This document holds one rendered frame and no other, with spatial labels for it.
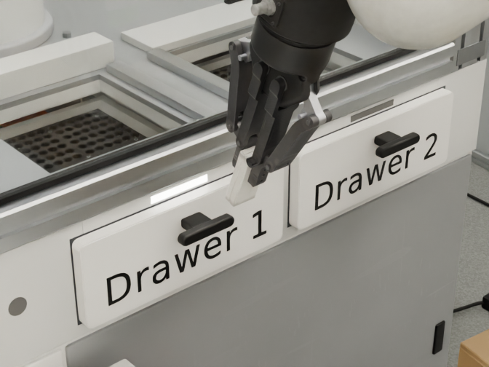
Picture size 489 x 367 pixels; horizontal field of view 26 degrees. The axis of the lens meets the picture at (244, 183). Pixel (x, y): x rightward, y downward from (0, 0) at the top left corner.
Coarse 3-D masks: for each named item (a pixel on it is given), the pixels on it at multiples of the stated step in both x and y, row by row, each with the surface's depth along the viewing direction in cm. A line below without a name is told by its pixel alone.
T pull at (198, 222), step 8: (192, 216) 119; (200, 216) 119; (224, 216) 119; (232, 216) 120; (184, 224) 119; (192, 224) 118; (200, 224) 118; (208, 224) 118; (216, 224) 118; (224, 224) 119; (232, 224) 120; (184, 232) 116; (192, 232) 116; (200, 232) 117; (208, 232) 118; (216, 232) 119; (184, 240) 116; (192, 240) 116
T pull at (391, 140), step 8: (376, 136) 137; (384, 136) 137; (392, 136) 137; (400, 136) 137; (408, 136) 137; (416, 136) 137; (376, 144) 137; (384, 144) 135; (392, 144) 135; (400, 144) 135; (408, 144) 136; (376, 152) 134; (384, 152) 134; (392, 152) 135
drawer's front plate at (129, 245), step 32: (192, 192) 121; (224, 192) 122; (256, 192) 126; (128, 224) 115; (160, 224) 117; (256, 224) 128; (96, 256) 113; (128, 256) 116; (160, 256) 119; (192, 256) 123; (224, 256) 127; (96, 288) 115; (160, 288) 121; (96, 320) 117
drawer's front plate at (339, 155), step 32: (448, 96) 145; (352, 128) 135; (384, 128) 138; (416, 128) 142; (448, 128) 148; (320, 160) 132; (352, 160) 136; (384, 160) 140; (416, 160) 145; (320, 192) 134
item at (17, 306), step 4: (12, 300) 110; (16, 300) 110; (20, 300) 111; (24, 300) 111; (12, 304) 110; (16, 304) 110; (20, 304) 111; (24, 304) 111; (8, 308) 110; (12, 308) 110; (16, 308) 111; (20, 308) 111; (24, 308) 111; (12, 312) 111; (16, 312) 111; (20, 312) 111
